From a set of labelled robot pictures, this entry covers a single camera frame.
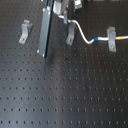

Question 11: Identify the white cable with coloured bands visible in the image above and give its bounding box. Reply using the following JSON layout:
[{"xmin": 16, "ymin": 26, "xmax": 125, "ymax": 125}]
[{"xmin": 58, "ymin": 14, "xmax": 128, "ymax": 45}]

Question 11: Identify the dark object at top edge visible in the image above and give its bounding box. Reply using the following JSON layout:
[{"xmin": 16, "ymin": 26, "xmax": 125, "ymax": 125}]
[{"xmin": 73, "ymin": 0, "xmax": 82, "ymax": 12}]

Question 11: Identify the middle grey cable clip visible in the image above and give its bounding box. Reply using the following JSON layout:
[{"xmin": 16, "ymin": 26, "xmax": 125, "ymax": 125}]
[{"xmin": 66, "ymin": 23, "xmax": 77, "ymax": 45}]

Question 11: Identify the silver gripper block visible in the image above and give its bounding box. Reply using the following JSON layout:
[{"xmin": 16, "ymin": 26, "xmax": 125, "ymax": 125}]
[{"xmin": 37, "ymin": 0, "xmax": 69, "ymax": 57}]

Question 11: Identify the grey cable clip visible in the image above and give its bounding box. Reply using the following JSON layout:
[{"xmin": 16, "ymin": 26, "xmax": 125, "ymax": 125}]
[
  {"xmin": 107, "ymin": 26, "xmax": 116, "ymax": 52},
  {"xmin": 66, "ymin": 23, "xmax": 77, "ymax": 45},
  {"xmin": 19, "ymin": 20, "xmax": 33, "ymax": 44}
]

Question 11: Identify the right grey cable clip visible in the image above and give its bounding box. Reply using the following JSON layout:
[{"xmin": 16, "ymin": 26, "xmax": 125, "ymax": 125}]
[{"xmin": 107, "ymin": 26, "xmax": 116, "ymax": 52}]

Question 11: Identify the left grey cable clip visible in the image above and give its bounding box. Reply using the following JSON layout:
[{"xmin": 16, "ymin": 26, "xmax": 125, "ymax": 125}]
[{"xmin": 19, "ymin": 20, "xmax": 33, "ymax": 44}]

